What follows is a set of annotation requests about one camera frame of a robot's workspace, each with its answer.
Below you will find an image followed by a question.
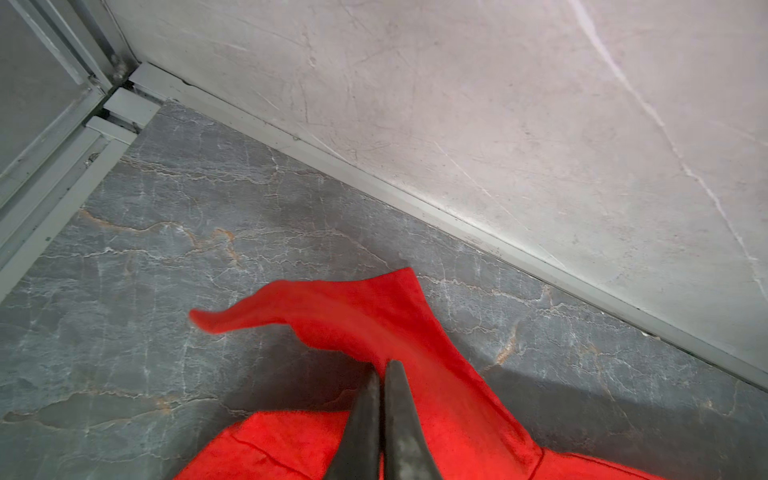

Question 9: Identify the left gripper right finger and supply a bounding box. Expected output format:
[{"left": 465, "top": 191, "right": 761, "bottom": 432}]
[{"left": 384, "top": 360, "right": 442, "bottom": 480}]

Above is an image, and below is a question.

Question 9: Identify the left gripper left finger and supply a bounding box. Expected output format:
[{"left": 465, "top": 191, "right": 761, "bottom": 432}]
[{"left": 324, "top": 369, "right": 382, "bottom": 480}]

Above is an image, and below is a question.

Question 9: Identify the bright red t-shirt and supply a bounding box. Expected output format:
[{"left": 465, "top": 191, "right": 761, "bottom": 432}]
[{"left": 181, "top": 268, "right": 643, "bottom": 479}]

